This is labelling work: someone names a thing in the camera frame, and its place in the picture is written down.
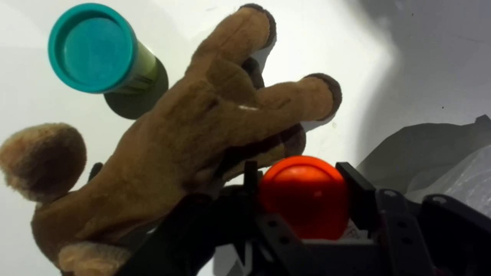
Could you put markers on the orange lid yellow dough tub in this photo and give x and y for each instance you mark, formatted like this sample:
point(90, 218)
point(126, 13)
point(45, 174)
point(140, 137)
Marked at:
point(304, 197)

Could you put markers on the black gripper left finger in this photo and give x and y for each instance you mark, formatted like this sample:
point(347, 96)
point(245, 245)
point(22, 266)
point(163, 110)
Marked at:
point(215, 240)

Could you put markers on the white plastic bag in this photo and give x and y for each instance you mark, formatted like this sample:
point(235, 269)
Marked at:
point(446, 159)

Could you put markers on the teal lid dough tub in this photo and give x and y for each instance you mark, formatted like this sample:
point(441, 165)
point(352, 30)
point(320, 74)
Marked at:
point(93, 48)

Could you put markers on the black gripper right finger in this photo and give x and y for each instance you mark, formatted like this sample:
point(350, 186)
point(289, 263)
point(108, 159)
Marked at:
point(430, 240)

